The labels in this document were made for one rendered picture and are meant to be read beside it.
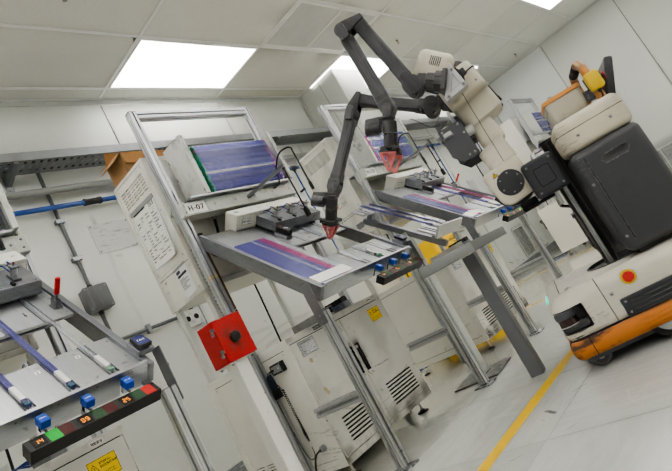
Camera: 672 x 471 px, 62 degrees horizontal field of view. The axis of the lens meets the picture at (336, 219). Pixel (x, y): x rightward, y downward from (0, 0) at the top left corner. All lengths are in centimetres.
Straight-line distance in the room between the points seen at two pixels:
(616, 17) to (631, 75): 90
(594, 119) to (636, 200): 31
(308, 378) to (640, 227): 137
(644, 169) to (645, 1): 781
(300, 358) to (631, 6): 839
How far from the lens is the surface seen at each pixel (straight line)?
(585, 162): 216
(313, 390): 240
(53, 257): 401
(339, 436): 243
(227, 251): 249
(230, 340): 200
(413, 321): 377
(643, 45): 983
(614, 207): 216
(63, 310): 198
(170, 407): 171
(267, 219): 273
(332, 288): 223
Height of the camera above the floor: 56
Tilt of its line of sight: 10 degrees up
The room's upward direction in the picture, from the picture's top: 29 degrees counter-clockwise
